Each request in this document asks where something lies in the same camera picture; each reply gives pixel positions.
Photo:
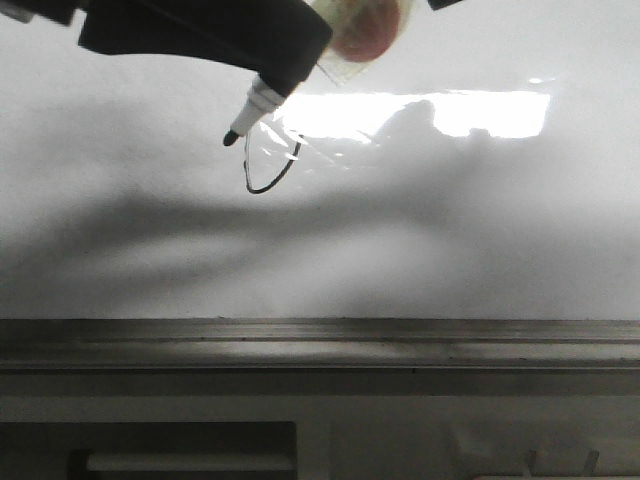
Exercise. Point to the black and white whiteboard marker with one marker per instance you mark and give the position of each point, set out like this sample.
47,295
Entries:
261,100

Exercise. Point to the red magnet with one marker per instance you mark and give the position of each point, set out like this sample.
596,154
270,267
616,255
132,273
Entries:
362,32

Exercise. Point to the grey aluminium marker tray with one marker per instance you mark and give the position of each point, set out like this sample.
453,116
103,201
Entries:
171,344

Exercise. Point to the silver metal peg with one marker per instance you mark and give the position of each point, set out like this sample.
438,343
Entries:
528,465

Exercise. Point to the white whiteboard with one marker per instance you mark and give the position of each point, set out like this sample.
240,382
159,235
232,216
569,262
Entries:
486,167

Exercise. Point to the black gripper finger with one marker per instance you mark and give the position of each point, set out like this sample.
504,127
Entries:
279,40

